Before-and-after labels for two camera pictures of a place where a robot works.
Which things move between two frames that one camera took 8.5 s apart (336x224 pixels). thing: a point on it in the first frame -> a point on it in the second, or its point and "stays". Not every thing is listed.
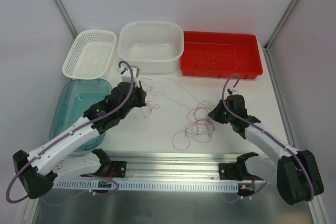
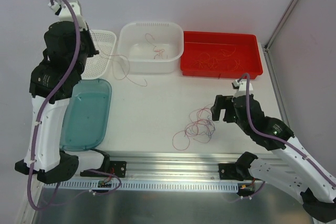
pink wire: [189, 93] -> [121, 67]
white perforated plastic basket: [90, 54] stays
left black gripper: [140, 95] -> [89, 42]
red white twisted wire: [150, 89] -> [160, 51]
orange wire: [221, 59] stays
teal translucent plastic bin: [75, 97] stays
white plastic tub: [155, 47] stays
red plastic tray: [220, 55] stays
